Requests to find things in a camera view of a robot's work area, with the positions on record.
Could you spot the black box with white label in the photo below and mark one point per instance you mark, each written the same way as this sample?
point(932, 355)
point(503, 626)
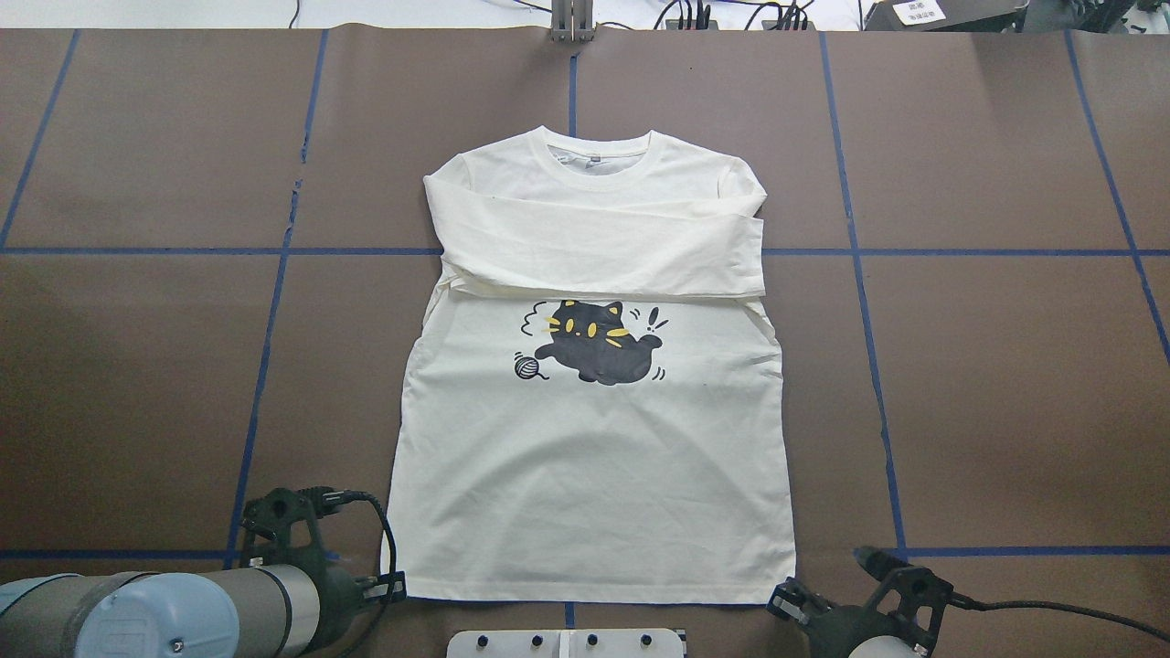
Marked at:
point(945, 16)

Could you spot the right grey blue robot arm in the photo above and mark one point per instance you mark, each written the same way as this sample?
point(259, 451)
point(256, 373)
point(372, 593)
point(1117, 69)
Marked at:
point(902, 618)

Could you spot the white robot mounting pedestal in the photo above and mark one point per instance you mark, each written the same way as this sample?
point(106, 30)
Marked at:
point(613, 642)

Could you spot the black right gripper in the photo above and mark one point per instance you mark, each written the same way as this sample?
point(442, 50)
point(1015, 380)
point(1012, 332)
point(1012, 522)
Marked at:
point(834, 629)

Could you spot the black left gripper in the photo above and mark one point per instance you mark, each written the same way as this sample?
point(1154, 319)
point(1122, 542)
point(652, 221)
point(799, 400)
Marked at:
point(339, 593)

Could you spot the cream cat print t-shirt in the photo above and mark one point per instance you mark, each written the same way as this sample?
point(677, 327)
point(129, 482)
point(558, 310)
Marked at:
point(593, 409)

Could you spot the aluminium frame post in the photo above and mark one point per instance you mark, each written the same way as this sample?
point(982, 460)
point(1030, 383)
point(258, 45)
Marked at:
point(572, 21)

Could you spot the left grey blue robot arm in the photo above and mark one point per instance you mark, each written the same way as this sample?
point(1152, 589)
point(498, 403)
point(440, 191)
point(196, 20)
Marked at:
point(286, 598)

